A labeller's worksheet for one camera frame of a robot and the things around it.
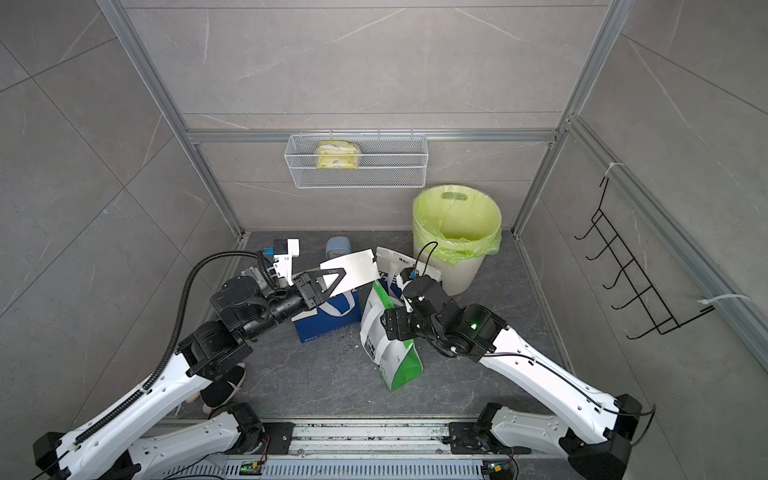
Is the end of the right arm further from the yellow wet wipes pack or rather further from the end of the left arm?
the yellow wet wipes pack

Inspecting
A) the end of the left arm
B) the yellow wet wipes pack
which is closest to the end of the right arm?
the end of the left arm

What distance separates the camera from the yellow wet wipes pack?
2.87 feet
